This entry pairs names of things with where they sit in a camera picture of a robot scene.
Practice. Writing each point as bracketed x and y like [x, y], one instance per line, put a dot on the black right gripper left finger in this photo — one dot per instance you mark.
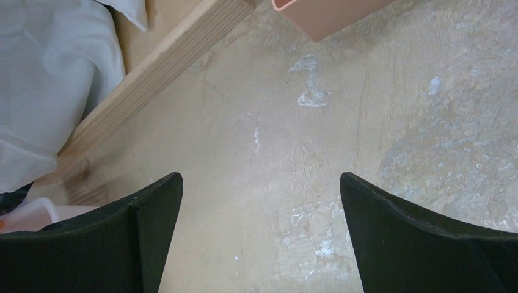
[119, 247]

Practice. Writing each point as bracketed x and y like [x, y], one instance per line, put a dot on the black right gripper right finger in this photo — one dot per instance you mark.
[400, 246]

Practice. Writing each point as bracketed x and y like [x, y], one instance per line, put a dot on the white plastic basket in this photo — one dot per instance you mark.
[39, 213]

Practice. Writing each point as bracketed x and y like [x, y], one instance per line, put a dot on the white shorts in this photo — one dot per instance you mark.
[59, 60]

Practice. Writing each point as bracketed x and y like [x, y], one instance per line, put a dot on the pink plastic file organizer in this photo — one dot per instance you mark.
[318, 19]

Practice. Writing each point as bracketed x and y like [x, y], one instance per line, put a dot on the dark camouflage shorts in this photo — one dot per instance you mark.
[11, 200]

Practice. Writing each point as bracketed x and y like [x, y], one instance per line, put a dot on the wooden clothes rack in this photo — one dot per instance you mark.
[94, 167]

